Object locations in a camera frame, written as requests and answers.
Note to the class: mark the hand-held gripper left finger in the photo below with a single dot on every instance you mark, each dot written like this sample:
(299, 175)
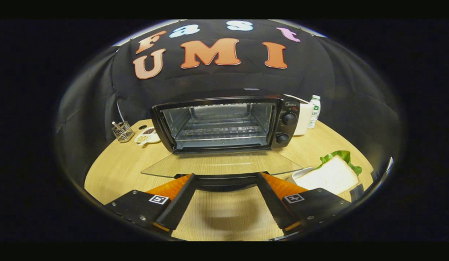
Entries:
(179, 203)

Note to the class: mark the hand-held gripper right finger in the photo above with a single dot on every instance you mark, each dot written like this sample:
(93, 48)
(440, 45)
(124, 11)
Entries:
(273, 203)

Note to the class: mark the lettuce sandwich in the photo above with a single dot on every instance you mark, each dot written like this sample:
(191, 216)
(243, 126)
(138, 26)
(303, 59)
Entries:
(333, 175)

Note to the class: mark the black toaster oven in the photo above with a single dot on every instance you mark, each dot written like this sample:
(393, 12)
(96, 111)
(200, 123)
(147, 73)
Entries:
(290, 108)

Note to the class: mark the white pop-up toaster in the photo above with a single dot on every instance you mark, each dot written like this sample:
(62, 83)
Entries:
(304, 121)

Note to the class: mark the white rectangular plate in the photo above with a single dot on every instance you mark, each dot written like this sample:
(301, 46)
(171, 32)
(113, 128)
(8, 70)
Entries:
(300, 173)

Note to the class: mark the small white snack dish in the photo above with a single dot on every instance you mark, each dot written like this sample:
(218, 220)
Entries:
(148, 137)

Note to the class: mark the small dark block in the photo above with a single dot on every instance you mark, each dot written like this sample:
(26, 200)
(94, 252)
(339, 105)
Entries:
(357, 192)

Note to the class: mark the white bottle green label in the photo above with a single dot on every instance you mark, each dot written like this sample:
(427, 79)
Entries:
(313, 114)

